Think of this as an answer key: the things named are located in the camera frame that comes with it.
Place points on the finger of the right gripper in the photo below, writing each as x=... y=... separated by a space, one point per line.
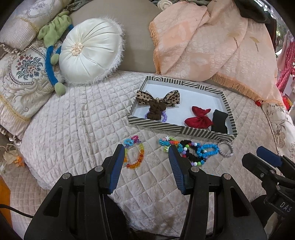
x=269 y=156
x=257 y=166

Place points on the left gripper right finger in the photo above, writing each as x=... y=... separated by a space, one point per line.
x=180 y=167

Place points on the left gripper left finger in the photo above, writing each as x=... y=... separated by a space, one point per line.
x=112 y=169

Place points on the red satin bow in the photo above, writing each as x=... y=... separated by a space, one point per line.
x=200 y=120

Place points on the black velvet cushion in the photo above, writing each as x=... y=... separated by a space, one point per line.
x=219 y=119

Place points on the brown scrunchie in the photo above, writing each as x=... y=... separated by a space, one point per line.
x=155 y=110

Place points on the leopard print bow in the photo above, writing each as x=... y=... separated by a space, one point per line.
x=170 y=99

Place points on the floral beige pillow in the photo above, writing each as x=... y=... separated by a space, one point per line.
x=282 y=128

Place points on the striped tray box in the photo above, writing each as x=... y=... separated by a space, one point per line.
x=191 y=94

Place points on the round white satin cushion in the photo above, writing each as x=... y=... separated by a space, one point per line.
x=91 y=51

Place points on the embroidered floral pillow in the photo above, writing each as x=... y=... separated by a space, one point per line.
x=25 y=88

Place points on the peach fringed blanket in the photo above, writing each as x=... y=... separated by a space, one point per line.
x=215 y=42

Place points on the green plush toy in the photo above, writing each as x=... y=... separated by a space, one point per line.
x=51 y=34

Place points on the dark green cloth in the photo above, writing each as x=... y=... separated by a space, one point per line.
x=252 y=10

